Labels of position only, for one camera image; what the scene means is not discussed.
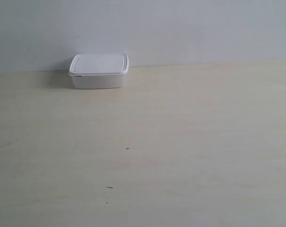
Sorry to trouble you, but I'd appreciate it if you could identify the white lidded plastic container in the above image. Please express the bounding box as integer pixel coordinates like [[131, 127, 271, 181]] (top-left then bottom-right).
[[69, 53, 129, 89]]

